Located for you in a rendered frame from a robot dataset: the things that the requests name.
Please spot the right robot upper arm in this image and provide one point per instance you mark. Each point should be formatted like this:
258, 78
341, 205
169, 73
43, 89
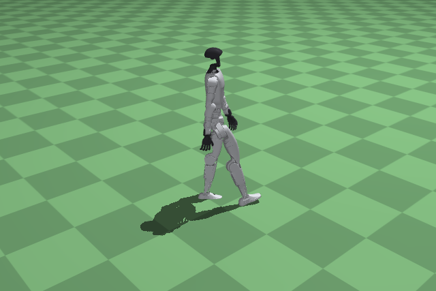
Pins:
212, 83

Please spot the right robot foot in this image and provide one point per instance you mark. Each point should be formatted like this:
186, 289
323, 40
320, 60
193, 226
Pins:
252, 197

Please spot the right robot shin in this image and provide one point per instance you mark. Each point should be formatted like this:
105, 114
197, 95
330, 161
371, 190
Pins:
238, 178

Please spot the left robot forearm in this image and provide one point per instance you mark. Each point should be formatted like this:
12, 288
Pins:
225, 106

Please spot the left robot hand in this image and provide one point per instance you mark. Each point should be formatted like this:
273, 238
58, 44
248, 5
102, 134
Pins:
231, 120

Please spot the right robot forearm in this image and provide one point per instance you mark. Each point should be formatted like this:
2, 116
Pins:
208, 118

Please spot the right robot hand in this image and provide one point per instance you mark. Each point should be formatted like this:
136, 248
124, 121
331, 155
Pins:
206, 142

